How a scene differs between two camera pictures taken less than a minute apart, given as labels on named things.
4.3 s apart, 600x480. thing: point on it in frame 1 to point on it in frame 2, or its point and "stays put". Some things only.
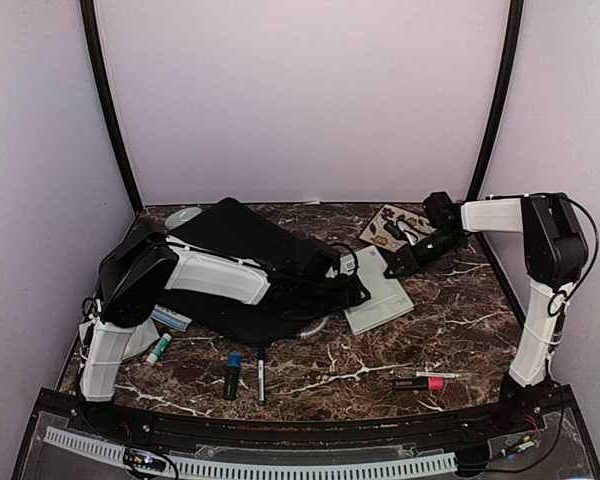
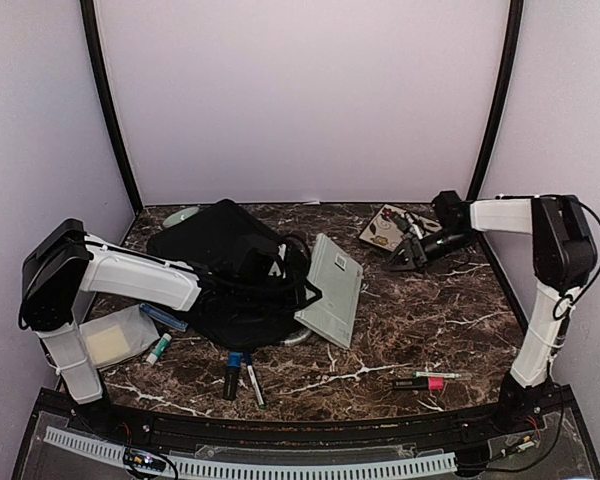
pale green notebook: x=388 y=298 to x=338 y=277
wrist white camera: x=347 y=264 to x=282 y=248
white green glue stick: x=159 y=348 stays put
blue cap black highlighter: x=231 y=377 stays put
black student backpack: x=307 y=280 stays put
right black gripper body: x=442 y=245 stays put
